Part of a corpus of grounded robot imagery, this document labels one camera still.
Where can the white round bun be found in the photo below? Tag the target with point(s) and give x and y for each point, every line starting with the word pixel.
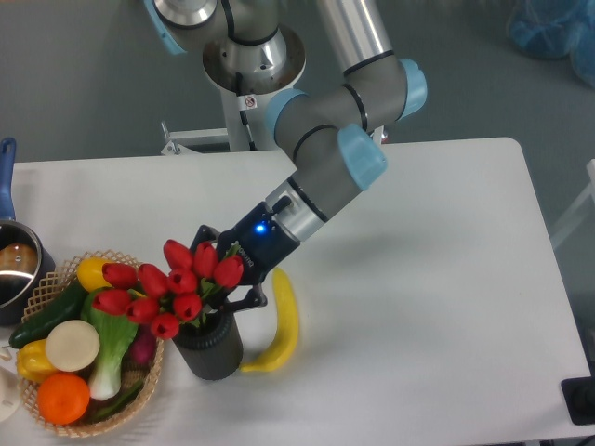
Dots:
pixel 72 345

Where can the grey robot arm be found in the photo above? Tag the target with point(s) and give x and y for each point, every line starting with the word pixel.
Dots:
pixel 332 141

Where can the green bok choy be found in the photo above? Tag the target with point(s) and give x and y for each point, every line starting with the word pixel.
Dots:
pixel 116 334

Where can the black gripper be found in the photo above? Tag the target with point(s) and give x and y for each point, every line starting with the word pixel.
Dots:
pixel 263 244

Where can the red tulip bouquet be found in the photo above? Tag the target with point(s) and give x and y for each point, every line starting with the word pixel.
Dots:
pixel 189 295

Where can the yellow bell pepper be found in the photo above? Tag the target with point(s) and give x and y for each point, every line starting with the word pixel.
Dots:
pixel 33 363

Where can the woven wicker basket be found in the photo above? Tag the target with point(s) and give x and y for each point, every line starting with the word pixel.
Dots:
pixel 49 288

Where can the yellow banana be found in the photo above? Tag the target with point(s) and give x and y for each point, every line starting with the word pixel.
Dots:
pixel 285 341

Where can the blue plastic bag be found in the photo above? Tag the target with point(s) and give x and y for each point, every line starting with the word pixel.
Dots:
pixel 556 30

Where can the orange fruit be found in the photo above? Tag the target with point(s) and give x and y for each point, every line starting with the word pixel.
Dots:
pixel 63 398

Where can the dark ribbed vase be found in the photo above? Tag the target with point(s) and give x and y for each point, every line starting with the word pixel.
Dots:
pixel 214 351

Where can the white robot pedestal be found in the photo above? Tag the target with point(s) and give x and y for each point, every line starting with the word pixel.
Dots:
pixel 253 61

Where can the green chili pepper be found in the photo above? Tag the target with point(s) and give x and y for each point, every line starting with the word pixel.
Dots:
pixel 102 410

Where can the purple red onion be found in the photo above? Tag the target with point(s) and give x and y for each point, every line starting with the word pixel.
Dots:
pixel 142 349

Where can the blue handled saucepan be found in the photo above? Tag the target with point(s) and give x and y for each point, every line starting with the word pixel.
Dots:
pixel 24 259

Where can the dark green cucumber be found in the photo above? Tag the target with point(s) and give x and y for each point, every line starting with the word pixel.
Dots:
pixel 65 307

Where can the black device at edge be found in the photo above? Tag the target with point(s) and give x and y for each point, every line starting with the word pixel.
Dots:
pixel 578 394

